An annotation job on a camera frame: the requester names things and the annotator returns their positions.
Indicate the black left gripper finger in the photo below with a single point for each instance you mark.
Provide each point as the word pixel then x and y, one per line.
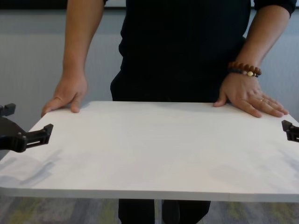
pixel 43 135
pixel 8 109

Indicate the person left hand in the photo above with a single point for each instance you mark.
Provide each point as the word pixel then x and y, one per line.
pixel 243 93

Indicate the person right hand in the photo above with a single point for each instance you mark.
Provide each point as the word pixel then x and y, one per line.
pixel 70 93

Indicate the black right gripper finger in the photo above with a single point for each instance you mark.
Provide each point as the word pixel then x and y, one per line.
pixel 293 134

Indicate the person left forearm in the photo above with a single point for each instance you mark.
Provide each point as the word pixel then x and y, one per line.
pixel 261 39

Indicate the person right forearm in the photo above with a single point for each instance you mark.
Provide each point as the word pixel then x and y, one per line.
pixel 79 39

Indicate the black trousers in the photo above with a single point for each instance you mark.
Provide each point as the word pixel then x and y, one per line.
pixel 135 212

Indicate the white table top board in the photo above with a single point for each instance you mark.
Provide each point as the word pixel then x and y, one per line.
pixel 149 144

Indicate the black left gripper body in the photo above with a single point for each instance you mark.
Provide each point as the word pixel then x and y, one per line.
pixel 10 137

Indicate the grey metal table leg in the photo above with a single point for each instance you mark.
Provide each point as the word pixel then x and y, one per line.
pixel 158 212

